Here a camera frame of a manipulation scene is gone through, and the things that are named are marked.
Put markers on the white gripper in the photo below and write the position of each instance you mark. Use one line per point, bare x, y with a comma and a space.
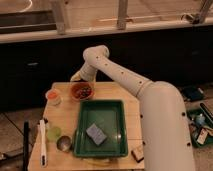
86, 73

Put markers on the dark grape bunch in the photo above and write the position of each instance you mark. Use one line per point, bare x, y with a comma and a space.
83, 92

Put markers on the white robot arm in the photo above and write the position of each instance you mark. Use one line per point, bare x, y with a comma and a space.
165, 131

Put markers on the red bowl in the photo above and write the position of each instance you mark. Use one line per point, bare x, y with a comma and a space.
78, 85

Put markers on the small orange lidded cup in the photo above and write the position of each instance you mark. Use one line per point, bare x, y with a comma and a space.
53, 97

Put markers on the green plastic tray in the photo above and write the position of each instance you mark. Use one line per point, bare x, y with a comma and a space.
109, 116

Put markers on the grey blue sponge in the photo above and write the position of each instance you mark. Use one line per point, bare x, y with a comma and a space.
96, 134

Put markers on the light green cup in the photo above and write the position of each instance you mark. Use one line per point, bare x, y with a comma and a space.
53, 134

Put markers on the small metal cup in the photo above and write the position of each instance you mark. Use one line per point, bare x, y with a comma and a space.
64, 144

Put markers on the wooden block eraser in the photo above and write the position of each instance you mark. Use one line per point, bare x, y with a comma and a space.
137, 153

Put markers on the black table leg bar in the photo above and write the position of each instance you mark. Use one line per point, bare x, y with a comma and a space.
26, 147

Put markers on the green bin with items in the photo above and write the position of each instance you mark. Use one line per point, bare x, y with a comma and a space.
201, 126

